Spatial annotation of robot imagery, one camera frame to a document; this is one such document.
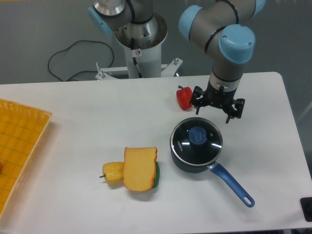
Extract yellow woven basket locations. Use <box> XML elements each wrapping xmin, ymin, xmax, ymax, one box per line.
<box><xmin>0</xmin><ymin>99</ymin><xmax>53</xmax><ymax>216</ymax></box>

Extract toy sandwich bread slice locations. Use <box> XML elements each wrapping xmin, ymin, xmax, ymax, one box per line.
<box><xmin>123</xmin><ymin>147</ymin><xmax>160</xmax><ymax>192</ymax></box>

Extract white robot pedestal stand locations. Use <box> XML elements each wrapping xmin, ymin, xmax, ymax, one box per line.
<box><xmin>95</xmin><ymin>13</ymin><xmax>183</xmax><ymax>80</ymax></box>

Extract black cable on floor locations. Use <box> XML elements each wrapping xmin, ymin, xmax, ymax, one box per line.
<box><xmin>47</xmin><ymin>39</ymin><xmax>115</xmax><ymax>82</ymax></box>

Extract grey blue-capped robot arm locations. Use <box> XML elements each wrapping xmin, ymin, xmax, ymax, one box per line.
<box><xmin>88</xmin><ymin>0</ymin><xmax>265</xmax><ymax>119</ymax></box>

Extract black device at table edge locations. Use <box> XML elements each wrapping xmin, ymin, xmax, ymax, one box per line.
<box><xmin>300</xmin><ymin>197</ymin><xmax>312</xmax><ymax>222</ymax></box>

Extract dark blue saucepan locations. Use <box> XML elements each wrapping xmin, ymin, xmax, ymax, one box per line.
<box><xmin>170</xmin><ymin>117</ymin><xmax>255</xmax><ymax>208</ymax></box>

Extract yellow toy bell pepper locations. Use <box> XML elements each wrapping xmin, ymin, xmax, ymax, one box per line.
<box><xmin>100</xmin><ymin>161</ymin><xmax>124</xmax><ymax>186</ymax></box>

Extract glass lid with blue knob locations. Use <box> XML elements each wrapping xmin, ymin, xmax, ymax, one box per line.
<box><xmin>170</xmin><ymin>117</ymin><xmax>223</xmax><ymax>166</ymax></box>

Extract red toy bell pepper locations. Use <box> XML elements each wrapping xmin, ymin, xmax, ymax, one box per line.
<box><xmin>176</xmin><ymin>85</ymin><xmax>193</xmax><ymax>111</ymax></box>

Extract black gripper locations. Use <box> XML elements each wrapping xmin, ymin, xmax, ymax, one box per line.
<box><xmin>189</xmin><ymin>84</ymin><xmax>245</xmax><ymax>124</ymax></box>

